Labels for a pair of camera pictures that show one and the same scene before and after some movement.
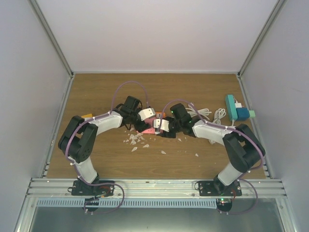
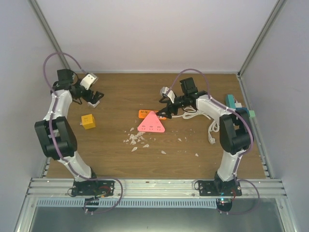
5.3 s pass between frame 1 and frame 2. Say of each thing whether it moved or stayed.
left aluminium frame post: stayed
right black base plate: stayed
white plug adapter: moved
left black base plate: stayed
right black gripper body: moved
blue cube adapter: stayed
